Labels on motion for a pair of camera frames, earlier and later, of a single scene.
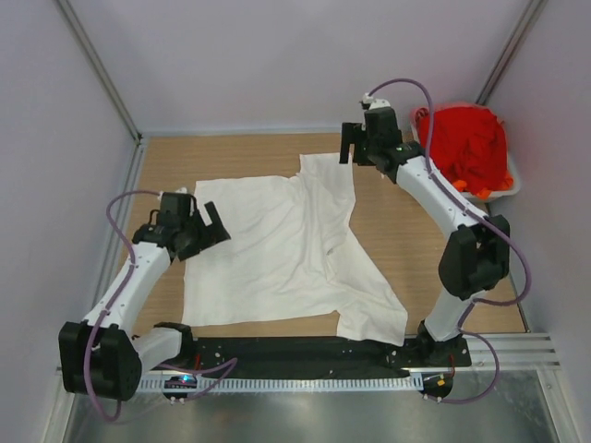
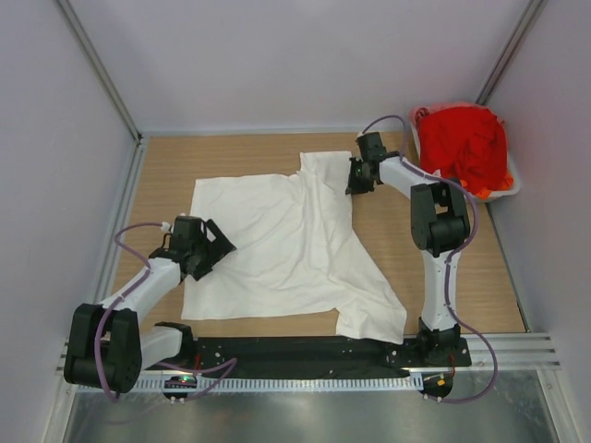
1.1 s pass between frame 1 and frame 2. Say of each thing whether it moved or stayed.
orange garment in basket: stayed
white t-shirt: stayed
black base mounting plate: stayed
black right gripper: moved
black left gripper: moved
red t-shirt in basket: stayed
